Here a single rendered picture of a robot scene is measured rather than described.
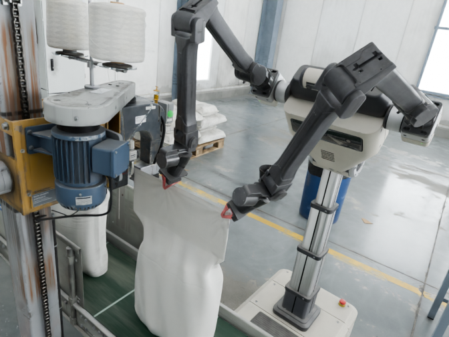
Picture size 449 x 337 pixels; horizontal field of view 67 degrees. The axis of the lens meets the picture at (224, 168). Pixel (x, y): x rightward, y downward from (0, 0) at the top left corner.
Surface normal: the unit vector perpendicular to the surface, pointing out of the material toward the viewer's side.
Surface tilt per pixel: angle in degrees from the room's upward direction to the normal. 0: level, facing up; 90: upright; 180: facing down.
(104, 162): 90
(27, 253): 90
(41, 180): 90
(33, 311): 90
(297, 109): 40
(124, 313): 0
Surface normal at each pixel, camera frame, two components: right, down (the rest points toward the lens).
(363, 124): -0.31, -0.55
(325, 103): -0.87, 0.17
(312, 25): -0.58, 0.25
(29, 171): 0.80, 0.32
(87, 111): 0.59, 0.38
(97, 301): 0.12, -0.92
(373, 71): -0.38, -0.33
